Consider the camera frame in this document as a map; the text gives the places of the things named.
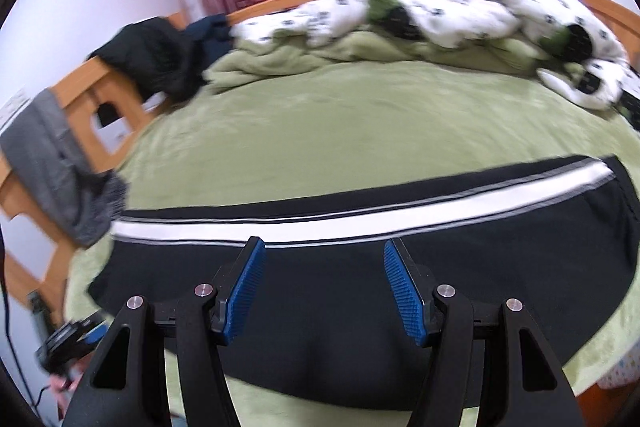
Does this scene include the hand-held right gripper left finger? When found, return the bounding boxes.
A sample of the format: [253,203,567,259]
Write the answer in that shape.
[60,236,267,427]

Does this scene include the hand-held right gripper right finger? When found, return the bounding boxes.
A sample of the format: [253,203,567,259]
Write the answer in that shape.
[383,237,586,427]

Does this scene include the black pants with white stripe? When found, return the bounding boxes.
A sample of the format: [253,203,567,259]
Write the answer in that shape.
[87,154,640,410]

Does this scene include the grey garment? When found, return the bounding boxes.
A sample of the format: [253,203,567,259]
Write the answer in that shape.
[0,88,128,248]

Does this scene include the dotted bed sheet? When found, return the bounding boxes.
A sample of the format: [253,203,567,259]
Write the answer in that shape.
[600,347,632,389]

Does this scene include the black jacket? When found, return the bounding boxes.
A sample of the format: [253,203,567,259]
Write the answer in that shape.
[87,17,211,108]

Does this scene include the dark blue garment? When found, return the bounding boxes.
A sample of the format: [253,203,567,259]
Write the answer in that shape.
[182,13,236,58]

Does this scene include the white printed duvet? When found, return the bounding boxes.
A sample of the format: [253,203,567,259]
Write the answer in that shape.
[232,0,640,110]

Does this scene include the black cable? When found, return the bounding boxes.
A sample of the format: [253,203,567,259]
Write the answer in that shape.
[0,232,51,418]

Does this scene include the wooden bed frame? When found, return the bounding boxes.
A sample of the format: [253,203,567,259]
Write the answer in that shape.
[0,0,640,413]

